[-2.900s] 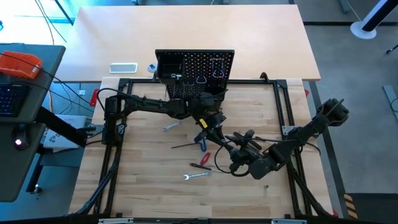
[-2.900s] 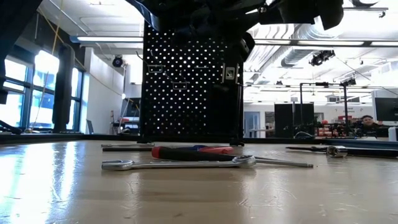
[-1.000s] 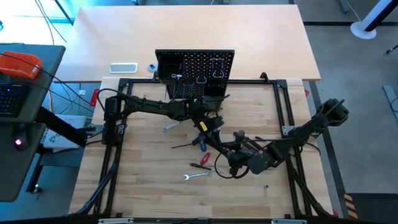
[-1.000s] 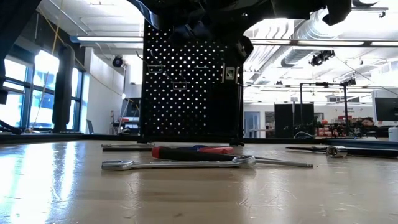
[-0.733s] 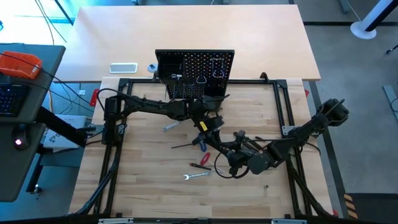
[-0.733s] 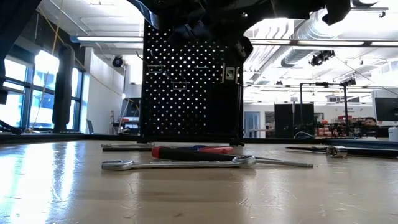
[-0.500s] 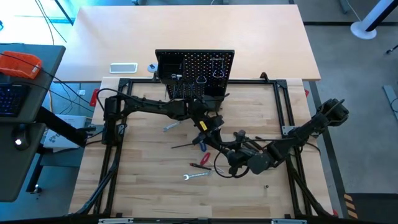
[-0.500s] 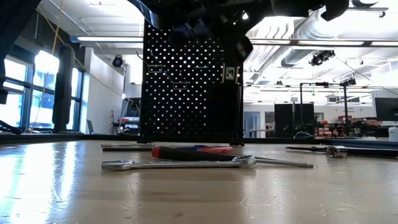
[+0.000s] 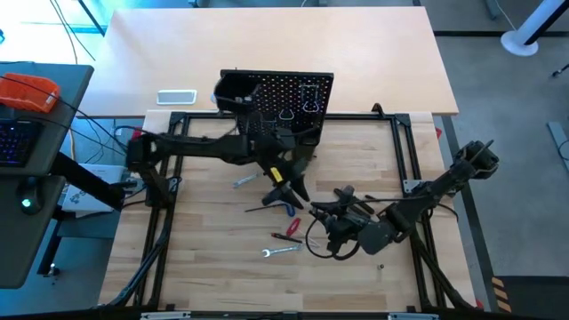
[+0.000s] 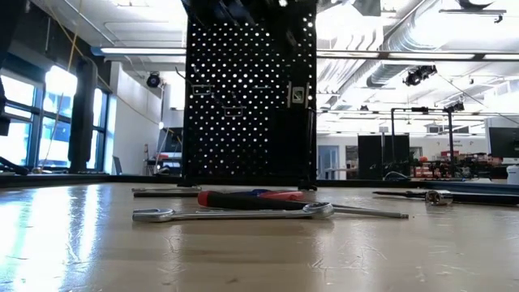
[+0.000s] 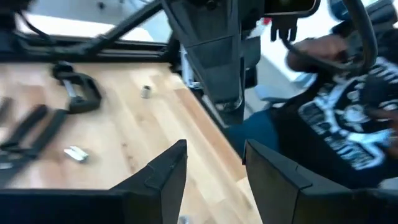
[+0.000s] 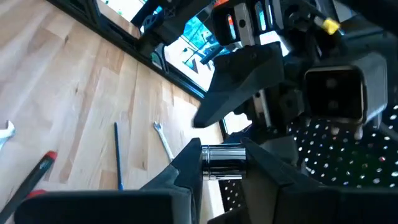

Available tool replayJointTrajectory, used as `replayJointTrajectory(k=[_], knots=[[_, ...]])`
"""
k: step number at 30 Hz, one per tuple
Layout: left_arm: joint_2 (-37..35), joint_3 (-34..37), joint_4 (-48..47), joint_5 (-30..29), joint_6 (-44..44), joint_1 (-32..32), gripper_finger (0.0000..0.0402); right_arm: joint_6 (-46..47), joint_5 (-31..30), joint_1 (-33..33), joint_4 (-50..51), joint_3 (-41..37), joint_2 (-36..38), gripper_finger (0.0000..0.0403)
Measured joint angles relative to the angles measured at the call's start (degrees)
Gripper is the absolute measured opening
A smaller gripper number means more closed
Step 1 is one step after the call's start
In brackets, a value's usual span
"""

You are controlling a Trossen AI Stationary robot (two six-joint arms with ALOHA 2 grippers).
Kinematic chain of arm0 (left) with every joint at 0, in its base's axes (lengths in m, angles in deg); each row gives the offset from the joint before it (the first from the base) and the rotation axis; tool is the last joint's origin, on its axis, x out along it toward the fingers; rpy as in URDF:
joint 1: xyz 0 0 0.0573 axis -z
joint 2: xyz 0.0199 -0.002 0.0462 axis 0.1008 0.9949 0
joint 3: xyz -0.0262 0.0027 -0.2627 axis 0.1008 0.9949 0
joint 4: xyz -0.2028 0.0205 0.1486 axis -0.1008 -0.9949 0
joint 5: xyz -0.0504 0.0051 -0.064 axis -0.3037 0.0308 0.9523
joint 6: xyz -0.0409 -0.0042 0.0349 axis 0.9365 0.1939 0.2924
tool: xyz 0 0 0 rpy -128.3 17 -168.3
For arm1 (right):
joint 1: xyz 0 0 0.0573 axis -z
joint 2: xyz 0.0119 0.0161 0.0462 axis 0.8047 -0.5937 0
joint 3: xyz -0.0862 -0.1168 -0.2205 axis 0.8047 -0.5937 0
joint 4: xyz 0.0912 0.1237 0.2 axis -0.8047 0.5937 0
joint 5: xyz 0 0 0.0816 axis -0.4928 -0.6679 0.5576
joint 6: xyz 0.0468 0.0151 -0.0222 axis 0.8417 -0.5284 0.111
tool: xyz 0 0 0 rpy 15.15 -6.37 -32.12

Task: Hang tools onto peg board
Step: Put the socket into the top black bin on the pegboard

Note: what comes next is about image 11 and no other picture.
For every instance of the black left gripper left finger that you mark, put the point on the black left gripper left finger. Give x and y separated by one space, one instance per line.
93 208

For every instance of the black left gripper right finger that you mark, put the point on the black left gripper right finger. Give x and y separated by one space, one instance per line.
311 208

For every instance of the small silver socket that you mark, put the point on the small silver socket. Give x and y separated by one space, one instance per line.
146 92

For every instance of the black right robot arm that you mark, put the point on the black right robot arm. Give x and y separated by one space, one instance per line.
214 62

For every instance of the person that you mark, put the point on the person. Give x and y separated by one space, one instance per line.
342 130

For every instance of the black C-clamp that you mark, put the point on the black C-clamp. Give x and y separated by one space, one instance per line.
90 93

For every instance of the person's hand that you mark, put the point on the person's hand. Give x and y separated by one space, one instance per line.
317 51

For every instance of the black aluminium table frame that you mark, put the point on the black aluminium table frame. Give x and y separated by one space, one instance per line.
93 53

